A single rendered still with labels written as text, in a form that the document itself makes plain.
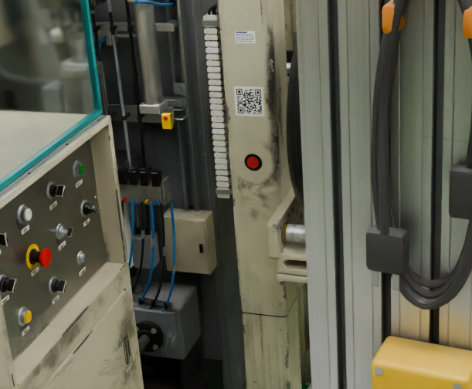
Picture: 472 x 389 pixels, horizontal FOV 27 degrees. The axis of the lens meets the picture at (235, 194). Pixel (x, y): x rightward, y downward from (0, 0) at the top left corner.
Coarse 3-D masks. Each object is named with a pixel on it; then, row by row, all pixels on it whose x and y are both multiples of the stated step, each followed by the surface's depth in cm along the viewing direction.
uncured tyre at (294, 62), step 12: (288, 84) 216; (288, 96) 216; (288, 108) 216; (288, 120) 216; (300, 120) 212; (288, 132) 217; (300, 132) 213; (288, 144) 218; (300, 144) 214; (288, 156) 220; (300, 156) 215; (300, 168) 217; (300, 180) 219; (300, 192) 223; (300, 204) 232
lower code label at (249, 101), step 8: (240, 88) 235; (248, 88) 234; (256, 88) 233; (240, 96) 236; (248, 96) 235; (256, 96) 234; (240, 104) 236; (248, 104) 236; (256, 104) 235; (240, 112) 237; (248, 112) 237; (256, 112) 236; (264, 112) 235
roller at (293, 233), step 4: (288, 224) 240; (292, 224) 240; (284, 228) 239; (288, 228) 238; (292, 228) 238; (296, 228) 238; (300, 228) 237; (304, 228) 237; (284, 232) 238; (288, 232) 238; (292, 232) 238; (296, 232) 237; (300, 232) 237; (304, 232) 237; (284, 236) 239; (288, 236) 238; (292, 236) 238; (296, 236) 237; (300, 236) 237; (304, 236) 237; (284, 240) 239; (288, 240) 239; (292, 240) 239; (296, 240) 238; (300, 240) 238; (304, 240) 237
